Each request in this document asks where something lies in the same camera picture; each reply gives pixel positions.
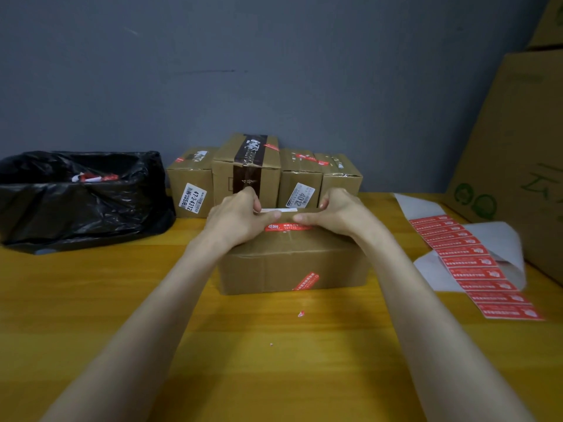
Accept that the person's right hand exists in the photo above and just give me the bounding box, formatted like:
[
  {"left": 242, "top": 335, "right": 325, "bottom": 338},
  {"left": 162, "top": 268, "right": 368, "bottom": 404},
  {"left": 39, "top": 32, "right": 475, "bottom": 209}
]
[{"left": 292, "top": 187, "right": 388, "bottom": 245}]

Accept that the person's left hand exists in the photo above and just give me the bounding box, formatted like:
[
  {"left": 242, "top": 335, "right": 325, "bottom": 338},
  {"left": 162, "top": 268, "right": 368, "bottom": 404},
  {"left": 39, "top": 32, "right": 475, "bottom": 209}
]
[{"left": 202, "top": 186, "right": 282, "bottom": 253}]

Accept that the small brown cardboard box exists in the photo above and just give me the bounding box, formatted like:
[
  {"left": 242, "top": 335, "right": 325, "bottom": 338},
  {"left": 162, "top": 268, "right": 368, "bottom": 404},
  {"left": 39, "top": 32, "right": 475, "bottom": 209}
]
[
  {"left": 277, "top": 148, "right": 324, "bottom": 210},
  {"left": 314, "top": 153, "right": 364, "bottom": 203},
  {"left": 166, "top": 147, "right": 219, "bottom": 219}
]

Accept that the white printed price label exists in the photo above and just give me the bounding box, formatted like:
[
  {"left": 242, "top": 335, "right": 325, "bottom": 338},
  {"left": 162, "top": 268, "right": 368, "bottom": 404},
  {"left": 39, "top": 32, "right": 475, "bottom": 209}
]
[
  {"left": 178, "top": 183, "right": 208, "bottom": 214},
  {"left": 285, "top": 182, "right": 316, "bottom": 209}
]

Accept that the box with black tape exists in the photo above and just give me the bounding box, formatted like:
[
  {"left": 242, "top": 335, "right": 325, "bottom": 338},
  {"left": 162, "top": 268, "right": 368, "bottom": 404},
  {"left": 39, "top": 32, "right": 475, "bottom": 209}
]
[{"left": 211, "top": 134, "right": 282, "bottom": 209}]

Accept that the long brown cardboard box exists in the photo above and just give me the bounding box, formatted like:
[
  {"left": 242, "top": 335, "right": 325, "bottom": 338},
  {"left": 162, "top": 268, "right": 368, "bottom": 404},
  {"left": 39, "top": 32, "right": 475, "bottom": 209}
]
[{"left": 216, "top": 208, "right": 372, "bottom": 297}]

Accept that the red sticker label strip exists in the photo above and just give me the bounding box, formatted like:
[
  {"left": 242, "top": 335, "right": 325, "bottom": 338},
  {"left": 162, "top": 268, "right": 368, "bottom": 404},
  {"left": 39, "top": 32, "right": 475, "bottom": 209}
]
[{"left": 408, "top": 215, "right": 546, "bottom": 322}]

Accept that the person's right forearm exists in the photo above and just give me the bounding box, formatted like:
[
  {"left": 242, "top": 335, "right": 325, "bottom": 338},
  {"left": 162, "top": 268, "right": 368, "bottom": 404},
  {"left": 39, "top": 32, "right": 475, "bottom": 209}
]
[{"left": 360, "top": 228, "right": 535, "bottom": 422}]

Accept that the person's left forearm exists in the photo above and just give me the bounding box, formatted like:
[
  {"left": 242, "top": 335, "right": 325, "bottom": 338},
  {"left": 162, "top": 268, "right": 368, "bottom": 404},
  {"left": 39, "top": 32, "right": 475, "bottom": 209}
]
[{"left": 42, "top": 239, "right": 234, "bottom": 422}]

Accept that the white backing paper strip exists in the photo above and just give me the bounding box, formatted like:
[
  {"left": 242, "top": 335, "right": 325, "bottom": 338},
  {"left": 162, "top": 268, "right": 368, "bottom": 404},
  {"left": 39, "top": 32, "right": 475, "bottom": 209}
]
[{"left": 392, "top": 192, "right": 527, "bottom": 293}]

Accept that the black plastic trash bag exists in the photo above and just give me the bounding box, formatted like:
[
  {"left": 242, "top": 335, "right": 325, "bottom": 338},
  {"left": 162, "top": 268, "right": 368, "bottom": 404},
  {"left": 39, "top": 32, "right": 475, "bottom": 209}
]
[{"left": 0, "top": 150, "right": 177, "bottom": 254}]

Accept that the large green printed carton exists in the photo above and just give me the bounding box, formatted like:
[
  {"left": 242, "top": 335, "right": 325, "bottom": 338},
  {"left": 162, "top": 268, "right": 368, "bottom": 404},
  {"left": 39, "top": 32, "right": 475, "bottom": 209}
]
[
  {"left": 527, "top": 0, "right": 563, "bottom": 50},
  {"left": 443, "top": 49, "right": 563, "bottom": 286}
]

